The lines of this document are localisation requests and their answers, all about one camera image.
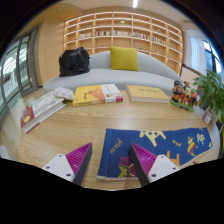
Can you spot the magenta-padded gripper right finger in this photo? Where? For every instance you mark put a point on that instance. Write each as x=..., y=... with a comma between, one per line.
x=156, y=166

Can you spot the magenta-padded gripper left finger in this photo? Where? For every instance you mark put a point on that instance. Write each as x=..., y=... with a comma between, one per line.
x=63, y=166

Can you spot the blue printed towel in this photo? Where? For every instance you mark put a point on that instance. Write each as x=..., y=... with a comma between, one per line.
x=166, y=148

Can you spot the small white and red can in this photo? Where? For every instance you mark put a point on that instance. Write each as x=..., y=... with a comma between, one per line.
x=207, y=117

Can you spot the white orange-dotted pouch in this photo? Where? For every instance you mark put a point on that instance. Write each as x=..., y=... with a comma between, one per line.
x=64, y=93

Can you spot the plain yellow book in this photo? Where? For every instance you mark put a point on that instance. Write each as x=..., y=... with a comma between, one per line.
x=146, y=93

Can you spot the three-figure colourful figurine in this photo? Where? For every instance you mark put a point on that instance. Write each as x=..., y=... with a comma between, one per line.
x=184, y=96

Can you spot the yellow and orange book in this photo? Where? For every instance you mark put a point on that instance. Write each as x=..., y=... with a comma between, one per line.
x=95, y=95

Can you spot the green potted plant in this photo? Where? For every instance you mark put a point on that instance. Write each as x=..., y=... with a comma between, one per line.
x=211, y=90

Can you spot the light grey curved sofa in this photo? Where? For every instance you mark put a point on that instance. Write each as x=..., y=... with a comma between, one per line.
x=116, y=78

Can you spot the black bag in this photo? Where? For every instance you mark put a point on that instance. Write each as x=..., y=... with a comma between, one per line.
x=74, y=62

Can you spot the grey-framed glass door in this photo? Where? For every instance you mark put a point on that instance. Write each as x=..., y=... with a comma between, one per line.
x=20, y=66

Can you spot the yellow square cushion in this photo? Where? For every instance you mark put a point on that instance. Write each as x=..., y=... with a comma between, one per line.
x=124, y=58

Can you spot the white curtain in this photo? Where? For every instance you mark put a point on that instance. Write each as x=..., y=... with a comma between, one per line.
x=197, y=55

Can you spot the dark-framed window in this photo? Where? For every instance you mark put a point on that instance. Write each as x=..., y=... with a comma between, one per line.
x=213, y=60

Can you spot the long ceiling light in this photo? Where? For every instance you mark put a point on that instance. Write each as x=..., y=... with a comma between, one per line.
x=135, y=3

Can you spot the wooden wall shelf unit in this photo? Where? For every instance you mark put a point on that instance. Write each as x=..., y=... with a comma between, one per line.
x=123, y=36

